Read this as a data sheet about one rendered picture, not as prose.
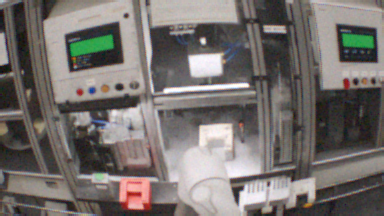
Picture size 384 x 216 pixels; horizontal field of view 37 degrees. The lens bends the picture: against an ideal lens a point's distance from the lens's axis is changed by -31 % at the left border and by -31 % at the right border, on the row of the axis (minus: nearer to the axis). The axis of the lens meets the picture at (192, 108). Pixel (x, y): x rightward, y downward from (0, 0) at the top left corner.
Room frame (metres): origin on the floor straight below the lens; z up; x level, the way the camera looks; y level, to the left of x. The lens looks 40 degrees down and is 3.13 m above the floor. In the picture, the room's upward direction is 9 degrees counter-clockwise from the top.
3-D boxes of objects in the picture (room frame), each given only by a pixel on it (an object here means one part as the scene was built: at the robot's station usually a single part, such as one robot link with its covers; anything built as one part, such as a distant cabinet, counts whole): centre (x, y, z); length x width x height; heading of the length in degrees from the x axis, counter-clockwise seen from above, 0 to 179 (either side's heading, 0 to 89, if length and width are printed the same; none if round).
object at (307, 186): (2.03, -0.32, 0.84); 0.36 x 0.14 x 0.10; 83
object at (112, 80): (2.37, 0.35, 1.60); 0.42 x 0.29 x 0.46; 83
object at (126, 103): (2.23, 0.36, 1.37); 0.36 x 0.04 x 0.04; 83
